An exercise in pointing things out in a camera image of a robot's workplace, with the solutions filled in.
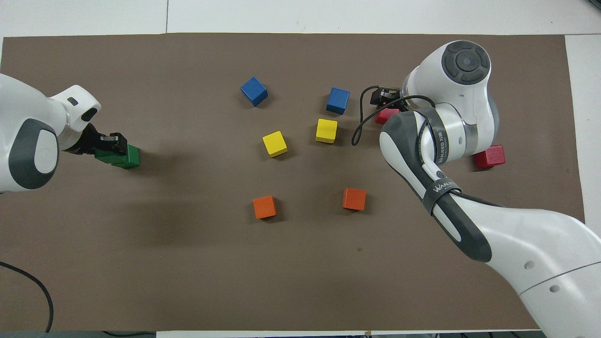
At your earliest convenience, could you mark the yellow wooden cube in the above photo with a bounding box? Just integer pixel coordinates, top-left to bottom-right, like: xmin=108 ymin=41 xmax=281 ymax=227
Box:
xmin=262 ymin=131 xmax=288 ymax=158
xmin=315 ymin=118 xmax=339 ymax=144

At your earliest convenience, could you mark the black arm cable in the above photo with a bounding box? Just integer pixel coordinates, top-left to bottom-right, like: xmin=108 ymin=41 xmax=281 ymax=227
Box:
xmin=0 ymin=261 xmax=54 ymax=334
xmin=351 ymin=84 xmax=437 ymax=147

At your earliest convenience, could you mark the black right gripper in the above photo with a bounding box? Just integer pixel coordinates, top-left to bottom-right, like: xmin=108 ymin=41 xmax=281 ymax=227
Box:
xmin=370 ymin=87 xmax=402 ymax=108

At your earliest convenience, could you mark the green wooden cube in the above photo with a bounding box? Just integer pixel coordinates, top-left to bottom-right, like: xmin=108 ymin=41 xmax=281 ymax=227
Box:
xmin=112 ymin=145 xmax=140 ymax=169
xmin=94 ymin=148 xmax=126 ymax=165

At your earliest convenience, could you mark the red wooden cube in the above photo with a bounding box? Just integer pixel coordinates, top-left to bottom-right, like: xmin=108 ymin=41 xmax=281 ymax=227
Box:
xmin=473 ymin=145 xmax=506 ymax=169
xmin=375 ymin=108 xmax=401 ymax=125

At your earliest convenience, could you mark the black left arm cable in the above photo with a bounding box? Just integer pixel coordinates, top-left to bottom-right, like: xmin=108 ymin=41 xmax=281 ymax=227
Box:
xmin=0 ymin=261 xmax=54 ymax=334

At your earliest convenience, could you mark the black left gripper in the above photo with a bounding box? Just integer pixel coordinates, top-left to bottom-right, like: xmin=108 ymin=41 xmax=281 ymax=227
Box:
xmin=63 ymin=123 xmax=129 ymax=155

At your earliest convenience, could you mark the thin black floor cable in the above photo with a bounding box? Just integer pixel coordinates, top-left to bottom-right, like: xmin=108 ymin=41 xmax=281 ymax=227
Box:
xmin=101 ymin=330 xmax=155 ymax=338

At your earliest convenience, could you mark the brown table mat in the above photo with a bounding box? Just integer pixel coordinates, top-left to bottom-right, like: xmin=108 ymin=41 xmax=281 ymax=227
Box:
xmin=0 ymin=33 xmax=593 ymax=331

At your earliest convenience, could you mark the blue wooden cube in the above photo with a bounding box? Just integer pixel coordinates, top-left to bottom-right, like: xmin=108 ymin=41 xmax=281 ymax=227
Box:
xmin=326 ymin=87 xmax=351 ymax=115
xmin=240 ymin=77 xmax=269 ymax=108

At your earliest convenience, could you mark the orange wooden cube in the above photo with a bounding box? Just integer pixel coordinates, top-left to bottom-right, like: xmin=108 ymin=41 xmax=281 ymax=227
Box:
xmin=342 ymin=188 xmax=367 ymax=211
xmin=253 ymin=195 xmax=277 ymax=220

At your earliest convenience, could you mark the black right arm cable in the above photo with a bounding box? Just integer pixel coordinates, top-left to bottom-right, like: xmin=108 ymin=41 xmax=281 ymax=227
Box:
xmin=351 ymin=84 xmax=437 ymax=147

